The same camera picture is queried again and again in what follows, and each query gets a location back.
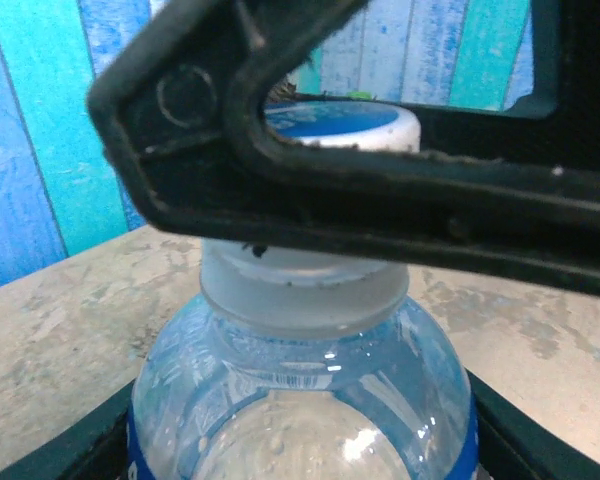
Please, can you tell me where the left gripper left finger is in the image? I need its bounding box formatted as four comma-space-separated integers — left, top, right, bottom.
0, 379, 136, 480

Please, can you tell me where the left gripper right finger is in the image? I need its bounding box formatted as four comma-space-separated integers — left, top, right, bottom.
472, 384, 600, 480

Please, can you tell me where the white blue bottle cap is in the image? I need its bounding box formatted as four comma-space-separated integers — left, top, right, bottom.
202, 101, 424, 287

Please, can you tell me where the clear water bottle blue label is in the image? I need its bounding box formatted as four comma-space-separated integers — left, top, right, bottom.
129, 279, 481, 480

